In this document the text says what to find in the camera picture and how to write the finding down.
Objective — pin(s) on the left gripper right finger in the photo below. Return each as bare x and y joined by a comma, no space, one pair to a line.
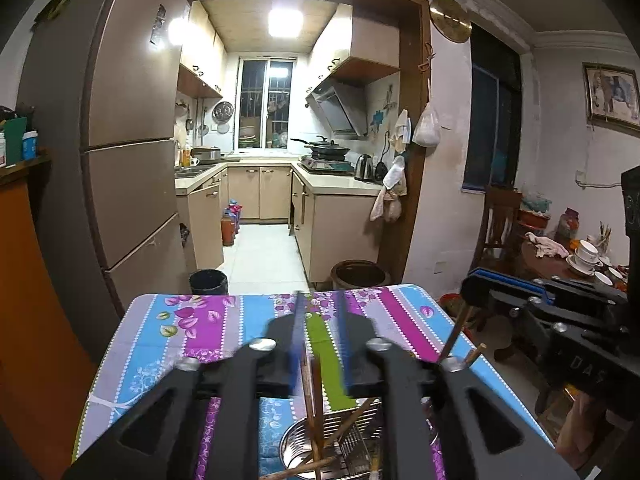
362,378

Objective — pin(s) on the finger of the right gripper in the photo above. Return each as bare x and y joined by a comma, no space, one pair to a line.
484,281

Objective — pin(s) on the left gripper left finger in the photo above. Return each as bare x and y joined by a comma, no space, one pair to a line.
278,369

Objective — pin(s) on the wooden chopstick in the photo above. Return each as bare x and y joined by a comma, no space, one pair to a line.
309,407
455,332
300,469
474,354
317,405
348,422

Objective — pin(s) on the blue perforated utensil holder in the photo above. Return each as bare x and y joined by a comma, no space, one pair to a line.
356,453

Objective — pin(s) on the hanging kitchen towel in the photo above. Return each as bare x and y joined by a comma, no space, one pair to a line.
387,205

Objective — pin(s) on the beige kitchen base cabinets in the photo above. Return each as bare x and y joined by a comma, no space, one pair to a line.
271,223

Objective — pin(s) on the kitchen window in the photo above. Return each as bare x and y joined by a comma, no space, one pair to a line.
264,102

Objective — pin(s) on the right hand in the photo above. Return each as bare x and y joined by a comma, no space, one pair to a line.
587,421

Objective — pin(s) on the dark wooden chair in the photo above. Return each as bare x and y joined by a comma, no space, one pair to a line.
493,249

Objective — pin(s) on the dark wooden side table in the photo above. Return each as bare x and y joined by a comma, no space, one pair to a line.
530,266

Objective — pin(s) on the stacked white bowls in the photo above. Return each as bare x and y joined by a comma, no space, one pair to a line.
585,258

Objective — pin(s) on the brown ceramic pot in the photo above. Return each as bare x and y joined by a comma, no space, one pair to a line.
354,274

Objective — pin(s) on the black waste bin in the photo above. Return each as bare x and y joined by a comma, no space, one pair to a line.
209,282

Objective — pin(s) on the floral striped tablecloth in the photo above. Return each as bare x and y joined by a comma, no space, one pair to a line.
177,393

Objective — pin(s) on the steel electric kettle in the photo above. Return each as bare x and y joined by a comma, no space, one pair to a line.
364,170

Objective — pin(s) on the white hanging plastic bag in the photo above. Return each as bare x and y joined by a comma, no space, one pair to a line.
427,131

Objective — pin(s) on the black wok on stove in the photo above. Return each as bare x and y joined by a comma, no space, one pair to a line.
325,150

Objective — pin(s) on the steel range hood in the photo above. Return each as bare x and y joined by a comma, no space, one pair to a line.
342,108

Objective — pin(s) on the orange wooden cabinet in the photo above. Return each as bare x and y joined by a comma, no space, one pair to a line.
45,373

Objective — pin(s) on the framed elephant picture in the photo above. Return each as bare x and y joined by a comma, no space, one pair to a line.
612,95

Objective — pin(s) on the ceiling light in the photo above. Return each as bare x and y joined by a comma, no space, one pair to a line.
285,22

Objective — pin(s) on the brown refrigerator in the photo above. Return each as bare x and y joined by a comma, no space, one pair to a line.
101,78

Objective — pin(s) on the gold round wall clock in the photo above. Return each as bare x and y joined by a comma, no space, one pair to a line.
451,20

